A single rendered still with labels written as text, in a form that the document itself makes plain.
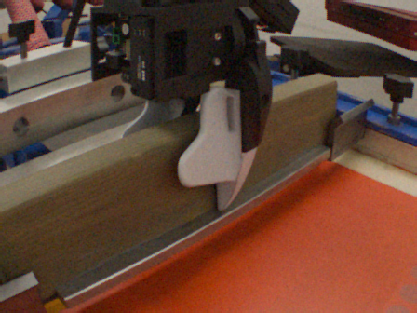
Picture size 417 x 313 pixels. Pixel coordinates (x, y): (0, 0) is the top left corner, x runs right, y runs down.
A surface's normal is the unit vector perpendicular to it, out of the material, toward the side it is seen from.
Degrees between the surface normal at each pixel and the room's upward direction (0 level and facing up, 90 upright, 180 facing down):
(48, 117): 90
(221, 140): 84
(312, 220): 0
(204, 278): 0
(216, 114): 84
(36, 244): 90
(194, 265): 0
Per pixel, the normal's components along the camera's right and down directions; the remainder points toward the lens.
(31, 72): 0.72, 0.32
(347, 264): 0.01, -0.90
